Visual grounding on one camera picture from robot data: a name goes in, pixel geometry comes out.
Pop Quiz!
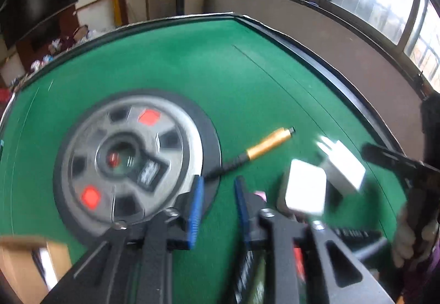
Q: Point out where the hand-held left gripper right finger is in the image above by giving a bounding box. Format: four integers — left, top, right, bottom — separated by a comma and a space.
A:
234, 176, 396, 304

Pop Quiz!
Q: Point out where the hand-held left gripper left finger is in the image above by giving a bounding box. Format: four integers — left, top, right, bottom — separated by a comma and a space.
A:
41, 175, 207, 304

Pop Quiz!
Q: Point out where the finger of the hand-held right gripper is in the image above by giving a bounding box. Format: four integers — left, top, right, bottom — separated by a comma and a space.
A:
362, 143, 428, 176

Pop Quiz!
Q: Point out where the white charger with prongs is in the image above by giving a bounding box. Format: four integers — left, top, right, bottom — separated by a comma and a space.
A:
315, 136, 366, 195

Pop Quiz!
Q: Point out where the gold and black pen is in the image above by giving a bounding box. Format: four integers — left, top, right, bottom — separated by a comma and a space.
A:
205, 126, 297, 181

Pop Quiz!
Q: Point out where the white cube charger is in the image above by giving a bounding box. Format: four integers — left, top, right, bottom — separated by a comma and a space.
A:
278, 159, 328, 219

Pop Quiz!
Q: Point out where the black printed box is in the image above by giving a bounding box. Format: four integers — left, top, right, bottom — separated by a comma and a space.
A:
234, 249, 254, 304

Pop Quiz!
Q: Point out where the black rectangular bar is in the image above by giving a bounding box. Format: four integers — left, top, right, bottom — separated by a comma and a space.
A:
333, 226, 388, 252

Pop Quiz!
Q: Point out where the cardboard box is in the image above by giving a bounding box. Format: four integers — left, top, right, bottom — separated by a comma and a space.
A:
0, 236, 73, 304

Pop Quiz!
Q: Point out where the person's right forearm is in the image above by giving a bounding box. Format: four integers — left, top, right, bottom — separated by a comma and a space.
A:
400, 254, 440, 304

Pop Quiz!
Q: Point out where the person's right hand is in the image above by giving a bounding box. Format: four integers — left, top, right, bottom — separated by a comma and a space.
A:
393, 204, 438, 268

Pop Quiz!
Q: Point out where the round grey table console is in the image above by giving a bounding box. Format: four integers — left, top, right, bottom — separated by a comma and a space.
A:
53, 89, 221, 247

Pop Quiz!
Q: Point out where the cluttered bags pile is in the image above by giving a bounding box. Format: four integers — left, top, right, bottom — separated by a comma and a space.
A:
31, 25, 93, 71

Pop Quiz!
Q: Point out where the black flat television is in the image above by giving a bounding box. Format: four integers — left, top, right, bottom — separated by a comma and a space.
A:
0, 0, 79, 51

